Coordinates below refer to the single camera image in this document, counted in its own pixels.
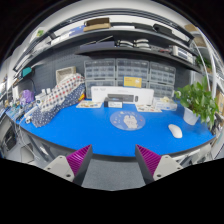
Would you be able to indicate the left picture card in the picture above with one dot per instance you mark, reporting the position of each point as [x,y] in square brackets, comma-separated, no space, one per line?
[89,104]

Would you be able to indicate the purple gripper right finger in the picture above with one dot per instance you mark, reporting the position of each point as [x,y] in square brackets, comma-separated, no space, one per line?
[153,166]

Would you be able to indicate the picture card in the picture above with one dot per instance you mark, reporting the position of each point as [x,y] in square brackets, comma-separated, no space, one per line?
[147,108]
[89,104]

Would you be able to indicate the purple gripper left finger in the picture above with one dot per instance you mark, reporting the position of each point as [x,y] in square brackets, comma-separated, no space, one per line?
[72,167]

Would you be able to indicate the teal box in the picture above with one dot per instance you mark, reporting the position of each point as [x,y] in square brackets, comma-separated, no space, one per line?
[26,71]

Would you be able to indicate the white framed box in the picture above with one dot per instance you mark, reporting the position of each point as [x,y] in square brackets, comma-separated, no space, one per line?
[64,72]

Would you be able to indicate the white plant pot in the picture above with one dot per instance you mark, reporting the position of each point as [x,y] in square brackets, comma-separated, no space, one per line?
[189,117]

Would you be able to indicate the left grey drawer cabinet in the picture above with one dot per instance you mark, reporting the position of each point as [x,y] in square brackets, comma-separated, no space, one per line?
[100,72]

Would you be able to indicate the black wall shelf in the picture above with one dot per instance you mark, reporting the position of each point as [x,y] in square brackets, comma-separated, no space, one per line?
[144,52]

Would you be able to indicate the brown cardboard box on shelf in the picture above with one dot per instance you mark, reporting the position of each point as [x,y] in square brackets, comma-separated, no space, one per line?
[96,24]

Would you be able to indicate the middle grey drawer cabinet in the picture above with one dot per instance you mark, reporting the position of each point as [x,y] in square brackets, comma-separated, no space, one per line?
[131,68]

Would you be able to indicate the right grey drawer cabinet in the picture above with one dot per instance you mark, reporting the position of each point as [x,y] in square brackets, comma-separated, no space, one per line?
[162,79]

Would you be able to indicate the small black white box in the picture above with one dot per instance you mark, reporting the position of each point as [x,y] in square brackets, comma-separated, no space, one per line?
[113,104]

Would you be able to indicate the white computer mouse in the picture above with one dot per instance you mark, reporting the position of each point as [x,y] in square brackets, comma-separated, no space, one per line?
[175,130]

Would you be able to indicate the patterned fabric bundle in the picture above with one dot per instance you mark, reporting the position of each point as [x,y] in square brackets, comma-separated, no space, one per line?
[66,93]

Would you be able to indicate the yellow label card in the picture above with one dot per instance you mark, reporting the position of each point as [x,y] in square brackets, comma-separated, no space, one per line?
[132,82]

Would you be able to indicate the grey drawer cabinet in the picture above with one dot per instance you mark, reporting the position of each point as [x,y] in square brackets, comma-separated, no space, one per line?
[162,79]
[131,68]
[100,72]

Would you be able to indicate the right picture card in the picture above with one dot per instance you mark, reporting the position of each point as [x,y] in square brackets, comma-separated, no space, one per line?
[147,108]

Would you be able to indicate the green potted plant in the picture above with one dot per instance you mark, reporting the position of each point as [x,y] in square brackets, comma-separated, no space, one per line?
[198,99]

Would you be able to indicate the purple bag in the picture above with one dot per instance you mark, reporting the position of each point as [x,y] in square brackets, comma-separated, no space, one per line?
[26,97]

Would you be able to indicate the clear plastic container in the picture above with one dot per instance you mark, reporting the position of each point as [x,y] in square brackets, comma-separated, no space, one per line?
[164,104]

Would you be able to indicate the long white box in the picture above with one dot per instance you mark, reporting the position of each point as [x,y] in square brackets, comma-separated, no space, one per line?
[127,94]

